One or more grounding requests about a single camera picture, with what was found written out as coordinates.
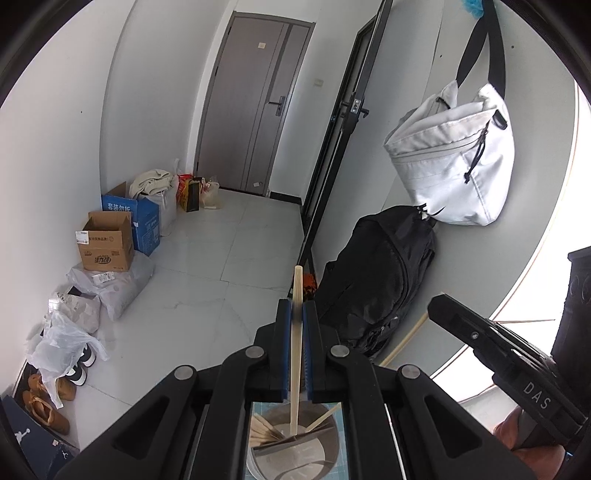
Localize brown cardboard box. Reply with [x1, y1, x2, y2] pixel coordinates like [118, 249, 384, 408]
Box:
[75, 211, 134, 272]

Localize grey entrance door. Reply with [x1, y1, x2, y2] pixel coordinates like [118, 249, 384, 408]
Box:
[194, 12, 314, 196]

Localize black white sneakers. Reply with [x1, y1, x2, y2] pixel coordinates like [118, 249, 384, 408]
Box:
[65, 345, 96, 387]

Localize teal checked tablecloth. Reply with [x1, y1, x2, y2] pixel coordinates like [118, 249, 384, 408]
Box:
[250, 400, 349, 480]

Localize beige cloth pile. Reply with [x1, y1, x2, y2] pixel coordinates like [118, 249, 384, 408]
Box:
[128, 169, 174, 198]

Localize clear plastic bag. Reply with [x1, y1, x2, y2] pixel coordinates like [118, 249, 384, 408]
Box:
[199, 177, 221, 210]

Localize grey white utensil holder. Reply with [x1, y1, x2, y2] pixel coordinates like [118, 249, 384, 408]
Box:
[245, 401, 342, 480]

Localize chopstick bundle in holder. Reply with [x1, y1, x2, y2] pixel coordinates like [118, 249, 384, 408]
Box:
[249, 413, 286, 448]

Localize right hand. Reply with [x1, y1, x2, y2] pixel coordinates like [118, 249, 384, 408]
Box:
[492, 407, 571, 480]

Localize grey plastic parcel bag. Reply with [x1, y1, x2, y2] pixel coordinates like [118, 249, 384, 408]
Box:
[67, 252, 155, 321]

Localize white plastic bag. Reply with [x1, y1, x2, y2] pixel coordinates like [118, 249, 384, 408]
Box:
[25, 311, 109, 409]

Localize white sling bag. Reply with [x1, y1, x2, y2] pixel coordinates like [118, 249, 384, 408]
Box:
[384, 1, 515, 226]

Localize black metal frame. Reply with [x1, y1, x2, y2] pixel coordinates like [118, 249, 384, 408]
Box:
[297, 1, 393, 275]

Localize blue cardboard box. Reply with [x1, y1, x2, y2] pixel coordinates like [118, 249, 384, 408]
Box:
[102, 182, 160, 256]

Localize wooden chopstick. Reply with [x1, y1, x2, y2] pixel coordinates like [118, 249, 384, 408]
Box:
[290, 265, 304, 436]

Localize red yellow paper bag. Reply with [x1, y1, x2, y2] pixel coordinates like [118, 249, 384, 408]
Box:
[176, 174, 201, 213]

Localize black backpack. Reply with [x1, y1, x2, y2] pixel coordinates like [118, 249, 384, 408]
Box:
[315, 205, 436, 358]

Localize brown shoes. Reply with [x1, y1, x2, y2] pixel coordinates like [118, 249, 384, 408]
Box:
[22, 373, 76, 435]

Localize navy jordan shoe box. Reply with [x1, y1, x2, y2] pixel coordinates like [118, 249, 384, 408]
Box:
[1, 396, 79, 479]

